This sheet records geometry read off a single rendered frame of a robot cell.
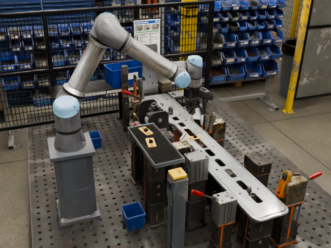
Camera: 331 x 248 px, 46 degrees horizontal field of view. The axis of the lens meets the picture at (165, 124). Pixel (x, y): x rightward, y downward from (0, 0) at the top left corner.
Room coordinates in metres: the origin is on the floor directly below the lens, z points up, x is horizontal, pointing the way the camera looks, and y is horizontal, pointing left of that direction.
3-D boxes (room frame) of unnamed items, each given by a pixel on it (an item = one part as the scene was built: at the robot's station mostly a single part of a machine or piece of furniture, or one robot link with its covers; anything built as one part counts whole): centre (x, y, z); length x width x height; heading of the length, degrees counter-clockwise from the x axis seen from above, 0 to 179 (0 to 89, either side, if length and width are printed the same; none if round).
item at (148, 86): (2.56, 0.11, 1.17); 0.12 x 0.01 x 0.34; 113
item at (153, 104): (1.90, 0.06, 0.94); 0.18 x 0.13 x 0.49; 23
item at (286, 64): (4.97, -1.77, 0.36); 0.50 x 0.50 x 0.73
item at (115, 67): (2.67, 0.28, 1.09); 0.30 x 0.17 x 0.13; 121
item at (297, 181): (1.42, -0.57, 0.88); 0.15 x 0.11 x 0.36; 113
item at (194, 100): (1.87, -0.14, 1.25); 0.09 x 0.08 x 0.12; 113
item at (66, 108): (1.63, 0.46, 1.27); 0.13 x 0.12 x 0.14; 11
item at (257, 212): (1.87, -0.18, 1.00); 1.38 x 0.22 x 0.02; 23
